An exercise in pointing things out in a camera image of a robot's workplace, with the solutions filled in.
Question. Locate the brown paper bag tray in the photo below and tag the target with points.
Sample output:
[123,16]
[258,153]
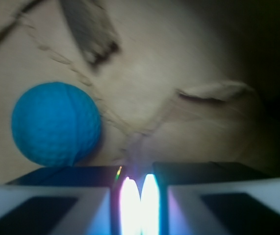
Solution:
[188,81]

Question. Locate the dark brown wood piece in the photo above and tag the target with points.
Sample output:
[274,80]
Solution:
[92,29]

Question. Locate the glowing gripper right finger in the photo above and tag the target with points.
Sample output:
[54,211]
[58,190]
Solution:
[213,198]

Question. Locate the blue dimpled foam ball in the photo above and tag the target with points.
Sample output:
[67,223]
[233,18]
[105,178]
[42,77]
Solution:
[55,124]

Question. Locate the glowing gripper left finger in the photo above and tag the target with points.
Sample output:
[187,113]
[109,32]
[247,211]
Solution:
[97,200]

